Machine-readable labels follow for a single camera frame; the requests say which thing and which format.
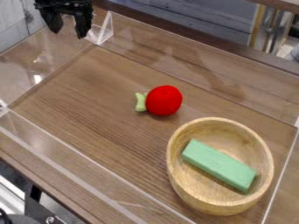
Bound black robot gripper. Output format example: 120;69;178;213
34;0;94;39

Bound red plush fruit green stem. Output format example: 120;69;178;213
135;86;183;116

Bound green rectangular block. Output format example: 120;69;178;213
182;139;258;193

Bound round wooden bowl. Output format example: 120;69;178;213
166;117;275;216

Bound clear acrylic corner bracket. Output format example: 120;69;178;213
86;11;114;46

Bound clear acrylic tray wall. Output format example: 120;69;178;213
0;99;195;224

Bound gold metal chair frame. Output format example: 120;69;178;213
249;4;295;55

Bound black table clamp mount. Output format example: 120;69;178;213
0;185;67;224

